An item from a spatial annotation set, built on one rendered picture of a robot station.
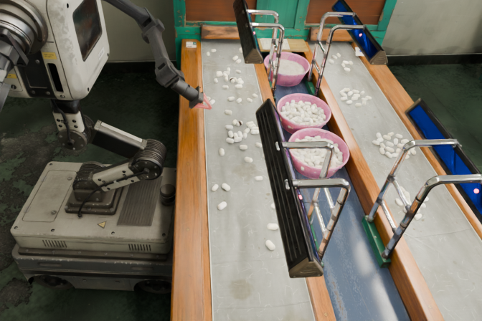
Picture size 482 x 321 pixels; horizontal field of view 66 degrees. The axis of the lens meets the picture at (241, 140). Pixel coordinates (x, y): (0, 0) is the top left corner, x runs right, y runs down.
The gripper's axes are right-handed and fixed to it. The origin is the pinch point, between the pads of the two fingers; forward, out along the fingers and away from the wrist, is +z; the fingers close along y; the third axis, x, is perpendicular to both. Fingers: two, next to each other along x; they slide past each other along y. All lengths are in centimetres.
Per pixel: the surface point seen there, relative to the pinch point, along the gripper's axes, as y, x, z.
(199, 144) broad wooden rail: -14.9, 9.6, 2.0
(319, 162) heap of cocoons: -24, -22, 43
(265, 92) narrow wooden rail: 24.7, -13.4, 27.6
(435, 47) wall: 190, -105, 218
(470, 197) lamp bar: -71, -63, 41
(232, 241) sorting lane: -62, 5, 12
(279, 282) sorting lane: -77, -4, 23
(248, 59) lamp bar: 5.1, -26.9, -2.0
